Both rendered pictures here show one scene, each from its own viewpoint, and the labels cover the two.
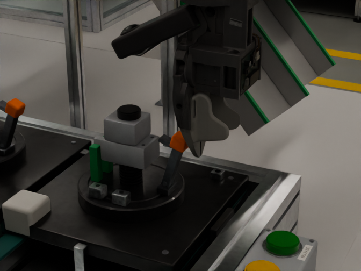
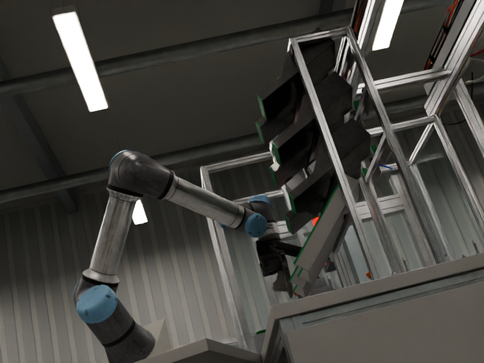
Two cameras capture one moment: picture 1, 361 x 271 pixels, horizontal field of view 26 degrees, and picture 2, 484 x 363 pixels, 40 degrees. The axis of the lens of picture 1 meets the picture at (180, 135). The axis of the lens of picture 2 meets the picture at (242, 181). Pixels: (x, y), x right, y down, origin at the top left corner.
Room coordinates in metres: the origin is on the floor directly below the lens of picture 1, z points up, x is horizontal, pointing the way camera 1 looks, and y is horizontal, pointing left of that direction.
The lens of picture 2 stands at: (2.61, -1.24, 0.53)
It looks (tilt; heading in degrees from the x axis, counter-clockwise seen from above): 24 degrees up; 147
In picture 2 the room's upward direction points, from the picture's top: 16 degrees counter-clockwise
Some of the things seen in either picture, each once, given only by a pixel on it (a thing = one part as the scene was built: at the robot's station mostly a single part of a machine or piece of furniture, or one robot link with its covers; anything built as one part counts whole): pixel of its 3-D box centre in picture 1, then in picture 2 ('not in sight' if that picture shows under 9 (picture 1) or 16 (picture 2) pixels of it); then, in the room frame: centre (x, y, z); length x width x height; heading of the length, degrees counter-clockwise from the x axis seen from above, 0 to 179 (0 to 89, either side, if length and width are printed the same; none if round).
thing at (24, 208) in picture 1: (26, 213); not in sight; (0.85, 0.20, 0.97); 0.05 x 0.05 x 0.04; 64
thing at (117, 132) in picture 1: (122, 132); (321, 287); (0.90, 0.07, 1.06); 0.08 x 0.04 x 0.07; 64
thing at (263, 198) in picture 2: not in sight; (261, 212); (0.85, -0.04, 1.36); 0.09 x 0.08 x 0.11; 83
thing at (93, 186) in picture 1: (98, 190); not in sight; (0.86, 0.10, 1.00); 0.02 x 0.01 x 0.02; 64
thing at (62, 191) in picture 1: (131, 201); not in sight; (0.90, 0.06, 0.96); 0.24 x 0.24 x 0.02; 64
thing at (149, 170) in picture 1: (131, 189); not in sight; (0.90, 0.06, 0.98); 0.14 x 0.14 x 0.02
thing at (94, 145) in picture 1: (95, 162); not in sight; (0.90, 0.11, 1.01); 0.01 x 0.01 x 0.05; 64
